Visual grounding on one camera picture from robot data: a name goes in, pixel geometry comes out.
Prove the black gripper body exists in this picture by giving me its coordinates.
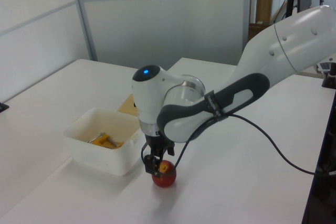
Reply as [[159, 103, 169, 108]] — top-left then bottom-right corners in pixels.
[[143, 132, 175, 158]]

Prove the red apple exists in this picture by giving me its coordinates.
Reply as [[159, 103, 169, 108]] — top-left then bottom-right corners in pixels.
[[151, 160, 177, 188]]

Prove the cream plastic container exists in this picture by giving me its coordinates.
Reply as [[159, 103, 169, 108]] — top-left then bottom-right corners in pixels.
[[62, 107, 144, 177]]

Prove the yellow toy block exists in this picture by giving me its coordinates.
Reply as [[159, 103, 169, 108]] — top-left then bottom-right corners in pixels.
[[88, 133, 124, 151]]

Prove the wooden cabinet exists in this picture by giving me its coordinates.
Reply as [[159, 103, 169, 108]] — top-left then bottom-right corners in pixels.
[[249, 0, 275, 41]]

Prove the black stand base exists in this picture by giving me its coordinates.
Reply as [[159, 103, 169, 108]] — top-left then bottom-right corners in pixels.
[[321, 62, 336, 89]]

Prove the black tripod stand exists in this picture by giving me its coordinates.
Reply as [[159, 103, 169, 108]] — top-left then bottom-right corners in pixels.
[[272, 0, 299, 23]]

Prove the black cable strap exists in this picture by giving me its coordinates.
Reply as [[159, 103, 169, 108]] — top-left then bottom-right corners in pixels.
[[204, 90, 227, 123]]

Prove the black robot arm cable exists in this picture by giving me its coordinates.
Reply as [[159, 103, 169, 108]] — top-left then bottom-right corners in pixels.
[[141, 113, 316, 175]]

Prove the grey partition post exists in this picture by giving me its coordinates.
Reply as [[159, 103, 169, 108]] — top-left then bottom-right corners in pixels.
[[240, 0, 253, 51], [68, 0, 98, 62]]

